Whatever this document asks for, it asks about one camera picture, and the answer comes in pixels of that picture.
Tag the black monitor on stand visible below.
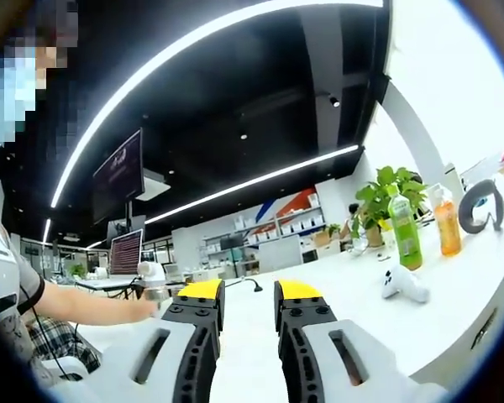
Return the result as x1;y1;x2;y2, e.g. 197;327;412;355
219;234;245;278

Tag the straight ceiling light strip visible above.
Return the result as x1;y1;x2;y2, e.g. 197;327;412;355
144;144;360;226

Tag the white chest-worn device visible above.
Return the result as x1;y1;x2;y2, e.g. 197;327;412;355
0;184;24;320

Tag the black device cable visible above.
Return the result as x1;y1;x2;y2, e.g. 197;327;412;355
19;285;81;381

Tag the curved ceiling light strip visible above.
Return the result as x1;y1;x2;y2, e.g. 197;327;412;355
50;0;383;209

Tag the hanging black monitor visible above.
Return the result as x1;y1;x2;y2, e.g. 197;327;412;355
92;128;146;226

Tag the grey partition panel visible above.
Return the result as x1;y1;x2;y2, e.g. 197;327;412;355
258;234;303;274

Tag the green drink bottle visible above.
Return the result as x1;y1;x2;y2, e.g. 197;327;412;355
386;182;424;272

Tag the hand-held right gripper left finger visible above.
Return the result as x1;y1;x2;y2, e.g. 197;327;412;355
52;279;227;403

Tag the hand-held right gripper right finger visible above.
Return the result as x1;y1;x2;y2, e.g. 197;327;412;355
273;279;449;403

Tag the white handheld controller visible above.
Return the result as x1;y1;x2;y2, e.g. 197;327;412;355
381;264;430;303

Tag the shelf with white boxes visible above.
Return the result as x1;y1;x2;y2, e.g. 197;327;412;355
201;192;327;257

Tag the small black monitor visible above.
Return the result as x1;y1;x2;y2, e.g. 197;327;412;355
106;214;146;243

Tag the orange drink bottle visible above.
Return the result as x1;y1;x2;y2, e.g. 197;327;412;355
433;184;463;257

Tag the ceiling air conditioner unit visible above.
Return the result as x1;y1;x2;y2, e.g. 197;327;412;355
140;167;171;201

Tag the green potted plant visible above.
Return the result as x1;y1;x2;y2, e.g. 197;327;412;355
354;165;429;249

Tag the black cable with round base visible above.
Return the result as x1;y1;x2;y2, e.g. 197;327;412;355
224;276;265;295

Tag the open laptop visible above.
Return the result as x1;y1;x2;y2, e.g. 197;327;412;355
77;228;146;290

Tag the person's patterned grey shirt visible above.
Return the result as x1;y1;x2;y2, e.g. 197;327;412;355
0;234;47;379

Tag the cardboard box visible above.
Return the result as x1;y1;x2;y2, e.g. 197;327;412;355
312;230;335;249

